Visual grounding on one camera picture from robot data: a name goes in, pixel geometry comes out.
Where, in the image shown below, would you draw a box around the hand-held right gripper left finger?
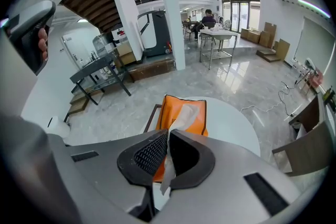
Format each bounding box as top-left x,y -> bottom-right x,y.
48,128 -> 169,224

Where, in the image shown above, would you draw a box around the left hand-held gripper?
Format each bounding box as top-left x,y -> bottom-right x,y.
0,0 -> 57,119

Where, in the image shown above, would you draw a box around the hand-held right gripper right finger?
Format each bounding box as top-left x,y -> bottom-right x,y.
152,130 -> 301,224

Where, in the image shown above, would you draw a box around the orange packet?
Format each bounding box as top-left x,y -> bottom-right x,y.
152,94 -> 209,195

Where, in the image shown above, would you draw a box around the brown cardboard box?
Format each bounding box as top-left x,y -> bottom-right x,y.
114,43 -> 137,66

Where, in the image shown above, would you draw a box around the low cardboard box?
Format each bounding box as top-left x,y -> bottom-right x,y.
240,28 -> 261,44

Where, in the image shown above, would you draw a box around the tall cardboard box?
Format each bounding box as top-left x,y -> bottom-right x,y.
263,22 -> 278,48

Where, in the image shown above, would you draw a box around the person's left hand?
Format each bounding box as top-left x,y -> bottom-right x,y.
37,26 -> 50,62

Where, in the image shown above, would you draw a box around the white door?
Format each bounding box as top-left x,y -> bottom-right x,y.
62,33 -> 92,69

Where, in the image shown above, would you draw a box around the round white side table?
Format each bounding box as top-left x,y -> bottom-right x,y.
141,96 -> 261,158

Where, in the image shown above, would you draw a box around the white cylindrical bin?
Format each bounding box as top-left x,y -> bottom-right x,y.
47,115 -> 71,137

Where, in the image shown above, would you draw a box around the clear plastic container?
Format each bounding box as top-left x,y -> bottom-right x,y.
91,33 -> 114,55

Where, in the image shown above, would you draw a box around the white dispenser machine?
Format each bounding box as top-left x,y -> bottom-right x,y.
111,28 -> 129,47

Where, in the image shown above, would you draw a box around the dark wooden vanity cabinet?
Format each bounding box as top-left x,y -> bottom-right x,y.
271,91 -> 336,178

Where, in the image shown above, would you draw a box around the wooden floor platform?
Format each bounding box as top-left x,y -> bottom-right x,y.
128,59 -> 176,82

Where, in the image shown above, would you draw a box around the dark green bottle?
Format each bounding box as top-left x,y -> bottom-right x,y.
324,88 -> 335,103

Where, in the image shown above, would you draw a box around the small wooden steps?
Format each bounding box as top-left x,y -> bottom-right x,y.
256,48 -> 281,63

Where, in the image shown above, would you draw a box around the white square pillar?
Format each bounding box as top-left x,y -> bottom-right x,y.
152,0 -> 186,71

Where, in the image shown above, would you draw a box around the pink chair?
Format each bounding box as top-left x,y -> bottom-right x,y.
306,68 -> 325,95

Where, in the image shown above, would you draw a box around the flat cardboard sheet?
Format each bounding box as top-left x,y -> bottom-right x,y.
274,38 -> 291,61

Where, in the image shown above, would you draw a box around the tripod with white device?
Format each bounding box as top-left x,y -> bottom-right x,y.
295,58 -> 317,87

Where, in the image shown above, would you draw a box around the stainless steel table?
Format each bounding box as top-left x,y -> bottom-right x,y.
198,28 -> 241,70

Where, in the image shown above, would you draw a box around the grey roller blind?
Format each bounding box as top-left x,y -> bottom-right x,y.
292,16 -> 336,76

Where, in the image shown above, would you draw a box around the long ceiling light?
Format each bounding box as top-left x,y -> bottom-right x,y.
297,0 -> 331,19

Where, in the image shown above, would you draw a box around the wooden staircase with white stringer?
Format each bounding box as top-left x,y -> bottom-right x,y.
59,0 -> 144,63

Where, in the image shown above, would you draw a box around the black metal frame desk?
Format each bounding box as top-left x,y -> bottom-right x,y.
69,54 -> 132,106

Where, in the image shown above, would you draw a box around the black cable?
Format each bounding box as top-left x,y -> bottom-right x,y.
277,80 -> 297,116

